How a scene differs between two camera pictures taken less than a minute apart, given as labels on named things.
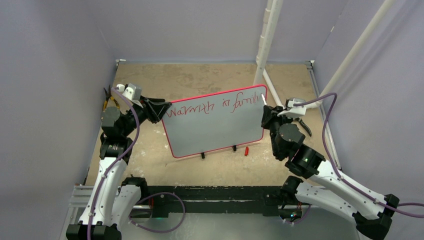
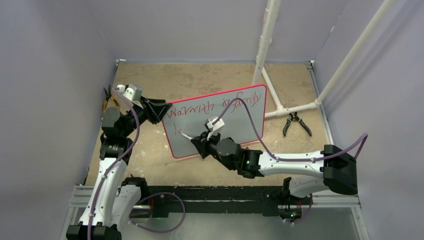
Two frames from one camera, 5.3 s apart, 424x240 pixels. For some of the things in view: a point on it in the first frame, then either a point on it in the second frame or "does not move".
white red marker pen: (264, 99) → (184, 135)
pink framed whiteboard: (213, 123) does not move
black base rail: (215, 199) does not move
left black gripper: (156, 108) does not move
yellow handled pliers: (109, 96) does not move
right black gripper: (270, 115) → (202, 139)
